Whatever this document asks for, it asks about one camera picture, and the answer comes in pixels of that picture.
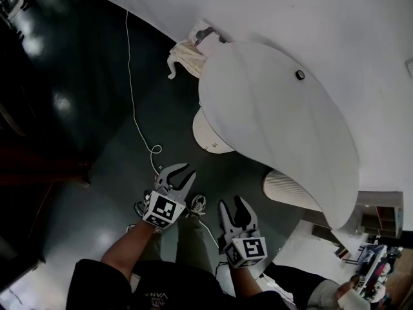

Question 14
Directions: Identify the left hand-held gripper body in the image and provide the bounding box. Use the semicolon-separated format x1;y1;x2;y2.
142;182;188;231

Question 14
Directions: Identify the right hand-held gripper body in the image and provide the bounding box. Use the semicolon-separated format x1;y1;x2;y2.
218;229;269;269

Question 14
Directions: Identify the large white wooden drawer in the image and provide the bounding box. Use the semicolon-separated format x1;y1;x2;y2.
192;107;237;155

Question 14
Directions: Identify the person's left forearm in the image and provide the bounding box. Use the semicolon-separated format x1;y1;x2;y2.
100;220;162;274

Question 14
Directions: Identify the person's right forearm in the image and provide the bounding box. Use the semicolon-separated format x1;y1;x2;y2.
228;265;263;305

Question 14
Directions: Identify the white cabinet with drawer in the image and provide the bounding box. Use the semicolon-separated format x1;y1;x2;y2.
197;40;361;231

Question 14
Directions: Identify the person's grey sneaker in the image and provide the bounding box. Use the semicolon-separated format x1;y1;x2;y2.
185;194;208;220

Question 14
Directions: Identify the person's olive trouser leg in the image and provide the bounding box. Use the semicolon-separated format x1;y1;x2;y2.
141;216;214;274

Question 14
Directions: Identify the white table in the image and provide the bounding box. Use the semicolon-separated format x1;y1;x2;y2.
254;218;351;291

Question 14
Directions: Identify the person's black shirt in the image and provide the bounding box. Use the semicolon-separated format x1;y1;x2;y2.
69;258;291;310

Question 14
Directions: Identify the cream cloth bag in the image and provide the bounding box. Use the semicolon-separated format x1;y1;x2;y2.
166;39;208;80

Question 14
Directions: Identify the cluttered work desk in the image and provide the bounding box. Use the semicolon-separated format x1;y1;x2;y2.
348;242;405;300

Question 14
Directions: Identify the white open shelf cabinet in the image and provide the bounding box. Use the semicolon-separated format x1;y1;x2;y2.
356;191;405;239

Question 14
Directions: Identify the leaning printed picture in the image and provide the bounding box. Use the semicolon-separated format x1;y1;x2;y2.
186;19;232;57

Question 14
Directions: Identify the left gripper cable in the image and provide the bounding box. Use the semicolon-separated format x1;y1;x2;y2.
126;191;153;236

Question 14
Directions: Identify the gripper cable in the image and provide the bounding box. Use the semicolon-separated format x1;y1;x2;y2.
214;259;230;276
126;191;153;236

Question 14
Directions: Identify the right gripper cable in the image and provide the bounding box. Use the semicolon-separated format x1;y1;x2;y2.
214;259;230;276

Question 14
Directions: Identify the white ribbed table leg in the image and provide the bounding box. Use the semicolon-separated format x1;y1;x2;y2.
263;169;324;213

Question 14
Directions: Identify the white floor cable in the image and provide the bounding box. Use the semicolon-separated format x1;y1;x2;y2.
125;10;221;249

